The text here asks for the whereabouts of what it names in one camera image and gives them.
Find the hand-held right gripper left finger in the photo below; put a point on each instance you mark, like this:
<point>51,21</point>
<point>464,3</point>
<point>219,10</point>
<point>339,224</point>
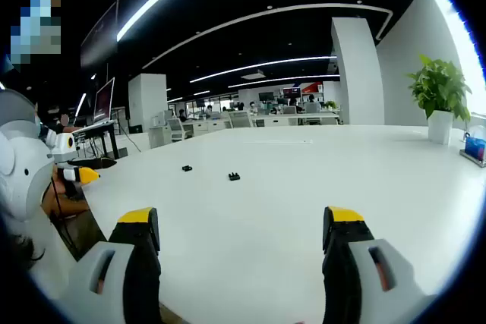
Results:
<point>114,263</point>

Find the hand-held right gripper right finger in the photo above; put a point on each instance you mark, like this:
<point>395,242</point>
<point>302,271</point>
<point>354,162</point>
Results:
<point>364,263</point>

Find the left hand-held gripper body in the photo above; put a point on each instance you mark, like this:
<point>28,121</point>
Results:
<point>62,147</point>

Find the black pronged plastic buckle part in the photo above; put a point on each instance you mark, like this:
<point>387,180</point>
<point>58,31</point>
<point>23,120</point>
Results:
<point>234,177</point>

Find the black-legged standing desk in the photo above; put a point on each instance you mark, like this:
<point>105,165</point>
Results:
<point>100,132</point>

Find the computer monitor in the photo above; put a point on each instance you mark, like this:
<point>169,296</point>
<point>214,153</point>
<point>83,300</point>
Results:
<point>104,102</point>

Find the person in white shirt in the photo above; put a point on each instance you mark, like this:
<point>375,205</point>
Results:
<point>49,263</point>

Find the tall white cabinet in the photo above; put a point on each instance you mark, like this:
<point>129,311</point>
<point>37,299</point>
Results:
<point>147,102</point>

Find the grey mesh office chair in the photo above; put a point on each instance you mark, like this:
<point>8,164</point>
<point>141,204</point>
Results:
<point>240,119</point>
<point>177,129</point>

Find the hanging dark display screen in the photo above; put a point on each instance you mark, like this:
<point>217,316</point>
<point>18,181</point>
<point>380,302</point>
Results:
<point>99,35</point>

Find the blue tissue box holder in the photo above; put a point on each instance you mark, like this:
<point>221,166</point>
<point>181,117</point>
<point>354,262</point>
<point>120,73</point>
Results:
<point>474,149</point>

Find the green potted plant white pot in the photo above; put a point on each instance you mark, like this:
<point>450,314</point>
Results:
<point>440,92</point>

